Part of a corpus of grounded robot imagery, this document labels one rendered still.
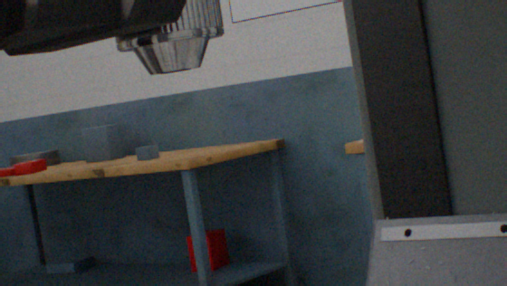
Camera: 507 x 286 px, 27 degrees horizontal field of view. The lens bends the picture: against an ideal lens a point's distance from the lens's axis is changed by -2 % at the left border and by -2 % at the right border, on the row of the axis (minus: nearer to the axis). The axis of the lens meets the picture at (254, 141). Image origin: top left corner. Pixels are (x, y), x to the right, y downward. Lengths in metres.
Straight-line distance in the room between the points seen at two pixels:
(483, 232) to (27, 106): 6.55
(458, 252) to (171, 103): 5.51
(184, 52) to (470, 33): 0.38
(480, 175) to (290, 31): 4.91
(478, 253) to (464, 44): 0.15
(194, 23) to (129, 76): 6.08
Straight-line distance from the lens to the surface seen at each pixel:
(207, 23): 0.45
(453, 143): 0.82
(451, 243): 0.82
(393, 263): 0.84
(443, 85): 0.82
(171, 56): 0.45
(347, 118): 5.52
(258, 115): 5.87
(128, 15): 0.40
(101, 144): 6.27
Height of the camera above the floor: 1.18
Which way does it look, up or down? 3 degrees down
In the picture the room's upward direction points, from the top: 9 degrees counter-clockwise
